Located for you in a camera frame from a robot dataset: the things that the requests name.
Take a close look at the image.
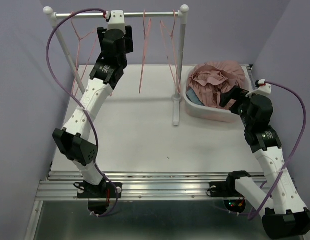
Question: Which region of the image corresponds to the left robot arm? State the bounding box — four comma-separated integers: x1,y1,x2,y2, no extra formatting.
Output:
53,25,134,197

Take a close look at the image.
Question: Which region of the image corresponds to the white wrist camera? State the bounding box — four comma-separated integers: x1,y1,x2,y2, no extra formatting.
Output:
246,79,272,98
104,10,126,34

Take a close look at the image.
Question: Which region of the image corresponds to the pink wire hanger of salmon skirt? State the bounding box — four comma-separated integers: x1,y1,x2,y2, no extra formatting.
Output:
138,10,152,94

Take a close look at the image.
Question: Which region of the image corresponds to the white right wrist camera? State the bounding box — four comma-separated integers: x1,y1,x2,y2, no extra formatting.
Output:
246,79,272,98

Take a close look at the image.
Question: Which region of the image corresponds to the aluminium mounting rail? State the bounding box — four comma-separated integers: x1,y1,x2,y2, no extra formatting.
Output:
35,171,228,202

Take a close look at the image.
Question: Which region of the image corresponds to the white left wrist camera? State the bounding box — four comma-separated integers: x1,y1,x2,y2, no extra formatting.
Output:
104,10,126,34

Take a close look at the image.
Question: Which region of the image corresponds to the pink wire hanger of denim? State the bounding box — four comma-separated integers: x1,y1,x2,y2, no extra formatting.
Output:
159,10,181,94

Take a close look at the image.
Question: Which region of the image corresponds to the white clothes rack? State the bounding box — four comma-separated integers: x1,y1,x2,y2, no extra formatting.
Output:
43,4,189,127

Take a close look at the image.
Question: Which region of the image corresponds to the dusty pink pleated skirt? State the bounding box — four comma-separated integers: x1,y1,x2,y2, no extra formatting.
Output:
187,60,246,109

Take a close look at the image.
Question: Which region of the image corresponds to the blue denim garment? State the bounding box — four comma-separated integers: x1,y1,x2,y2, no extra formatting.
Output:
186,88,204,106

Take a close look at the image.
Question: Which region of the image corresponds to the white plastic basket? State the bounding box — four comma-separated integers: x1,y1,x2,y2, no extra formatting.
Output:
181,65,240,123

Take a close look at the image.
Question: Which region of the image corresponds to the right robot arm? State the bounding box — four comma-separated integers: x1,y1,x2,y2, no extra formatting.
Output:
220,85,310,240

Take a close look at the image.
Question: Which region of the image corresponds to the pink wire hanger far left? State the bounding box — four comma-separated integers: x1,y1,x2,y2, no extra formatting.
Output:
70,20,96,97

